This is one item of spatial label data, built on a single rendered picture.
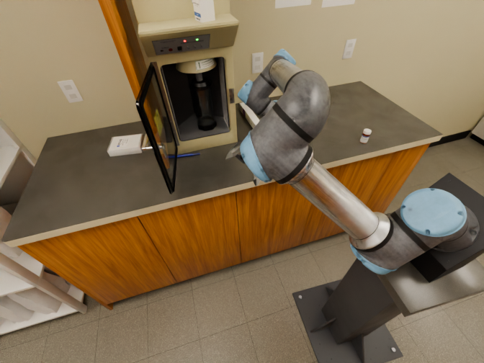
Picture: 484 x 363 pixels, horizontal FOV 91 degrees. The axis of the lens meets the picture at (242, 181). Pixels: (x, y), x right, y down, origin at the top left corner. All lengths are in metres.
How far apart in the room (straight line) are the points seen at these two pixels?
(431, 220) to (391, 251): 0.11
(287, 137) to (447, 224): 0.41
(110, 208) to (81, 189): 0.21
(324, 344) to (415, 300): 0.93
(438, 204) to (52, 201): 1.35
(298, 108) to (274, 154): 0.10
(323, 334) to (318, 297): 0.21
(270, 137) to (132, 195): 0.77
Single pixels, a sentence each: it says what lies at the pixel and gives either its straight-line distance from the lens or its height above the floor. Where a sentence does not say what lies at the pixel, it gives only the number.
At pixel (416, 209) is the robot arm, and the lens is 0.71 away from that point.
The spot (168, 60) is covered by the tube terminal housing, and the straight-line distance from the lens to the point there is 1.05.
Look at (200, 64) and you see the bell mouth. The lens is 1.09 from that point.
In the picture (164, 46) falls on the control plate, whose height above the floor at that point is 1.45.
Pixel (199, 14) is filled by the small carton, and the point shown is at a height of 1.53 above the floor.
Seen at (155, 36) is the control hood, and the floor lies 1.49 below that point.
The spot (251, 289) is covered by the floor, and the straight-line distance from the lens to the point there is 1.81.
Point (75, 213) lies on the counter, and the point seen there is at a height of 0.94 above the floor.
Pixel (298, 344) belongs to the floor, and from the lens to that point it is 1.75.
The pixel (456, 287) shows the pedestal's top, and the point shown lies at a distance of 1.03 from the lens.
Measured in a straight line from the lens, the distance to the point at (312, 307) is 1.80.
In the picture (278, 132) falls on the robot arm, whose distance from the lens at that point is 0.50.
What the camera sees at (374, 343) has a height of 0.01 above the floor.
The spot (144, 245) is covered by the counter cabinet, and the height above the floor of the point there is 0.63.
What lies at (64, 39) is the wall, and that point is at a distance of 1.52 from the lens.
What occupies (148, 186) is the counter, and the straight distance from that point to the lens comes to 1.14.
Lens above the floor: 1.71
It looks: 46 degrees down
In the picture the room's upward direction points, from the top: 3 degrees counter-clockwise
